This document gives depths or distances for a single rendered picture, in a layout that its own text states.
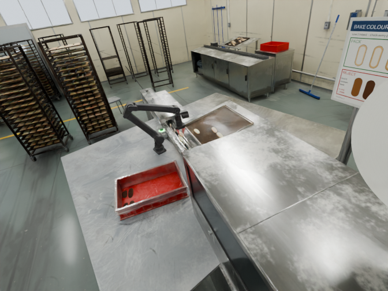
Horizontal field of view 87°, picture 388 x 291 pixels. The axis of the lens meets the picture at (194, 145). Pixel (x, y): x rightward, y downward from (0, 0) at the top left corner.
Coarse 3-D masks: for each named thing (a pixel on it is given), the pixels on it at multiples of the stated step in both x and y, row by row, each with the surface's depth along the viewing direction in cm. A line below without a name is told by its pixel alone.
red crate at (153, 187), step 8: (160, 176) 161; (168, 176) 160; (176, 176) 158; (136, 184) 157; (144, 184) 156; (152, 184) 155; (160, 184) 153; (168, 184) 152; (176, 184) 151; (136, 192) 150; (144, 192) 149; (152, 192) 148; (160, 192) 146; (128, 200) 144; (136, 200) 143; (168, 200) 135; (176, 200) 137; (144, 208) 133; (152, 208) 134; (120, 216) 129; (128, 216) 132
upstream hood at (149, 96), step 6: (144, 90) 321; (150, 90) 317; (144, 96) 295; (150, 96) 292; (156, 96) 288; (150, 102) 273; (156, 102) 269; (162, 102) 267; (156, 114) 237; (162, 114) 235; (168, 114) 233; (162, 120) 227
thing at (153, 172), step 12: (156, 168) 156; (168, 168) 159; (120, 180) 151; (132, 180) 154; (144, 180) 158; (180, 180) 147; (120, 192) 146; (168, 192) 132; (180, 192) 134; (120, 204) 136; (132, 204) 127; (144, 204) 129
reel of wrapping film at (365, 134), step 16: (368, 96) 32; (384, 96) 30; (368, 112) 33; (384, 112) 31; (352, 128) 36; (368, 128) 34; (384, 128) 32; (352, 144) 37; (368, 144) 35; (384, 144) 33; (368, 160) 36; (384, 160) 33; (368, 176) 37; (384, 176) 34; (384, 192) 35
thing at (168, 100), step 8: (160, 96) 317; (168, 96) 312; (168, 104) 287; (176, 104) 283; (216, 272) 124; (224, 272) 98; (216, 280) 136; (224, 280) 108; (216, 288) 150; (224, 288) 117; (232, 288) 92
